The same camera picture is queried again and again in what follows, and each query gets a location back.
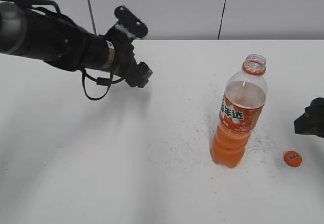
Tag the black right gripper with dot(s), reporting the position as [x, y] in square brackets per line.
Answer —
[311, 121]

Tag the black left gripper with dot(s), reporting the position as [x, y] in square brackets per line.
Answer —
[124, 63]

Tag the orange bottle cap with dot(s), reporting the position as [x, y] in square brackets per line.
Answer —
[292, 159]

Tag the orange soda plastic bottle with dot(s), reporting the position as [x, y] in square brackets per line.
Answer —
[242, 103]

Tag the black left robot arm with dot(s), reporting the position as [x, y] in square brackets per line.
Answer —
[37, 29]

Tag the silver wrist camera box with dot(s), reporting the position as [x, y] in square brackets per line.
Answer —
[130, 24]

